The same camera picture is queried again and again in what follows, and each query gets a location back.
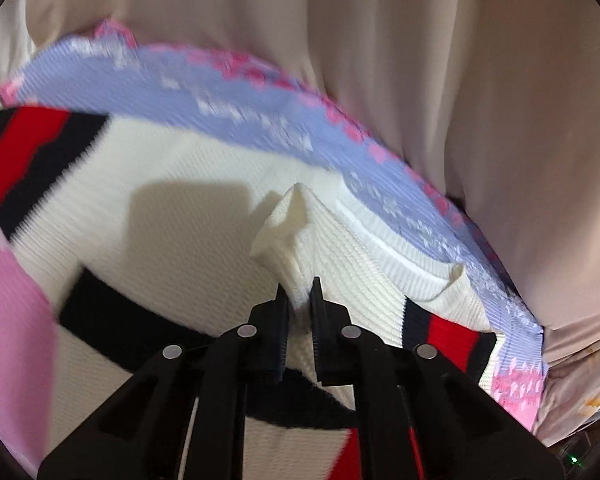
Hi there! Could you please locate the white red black knit sweater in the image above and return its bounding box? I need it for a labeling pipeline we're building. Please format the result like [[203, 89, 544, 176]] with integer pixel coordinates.
[[0, 106, 502, 479]]

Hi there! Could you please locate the beige curtain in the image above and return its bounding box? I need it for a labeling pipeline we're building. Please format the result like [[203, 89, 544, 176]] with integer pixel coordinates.
[[0, 0, 600, 444]]

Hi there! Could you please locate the pink lavender floral blanket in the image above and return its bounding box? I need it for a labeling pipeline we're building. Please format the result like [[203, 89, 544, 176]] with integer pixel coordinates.
[[0, 18, 549, 476]]

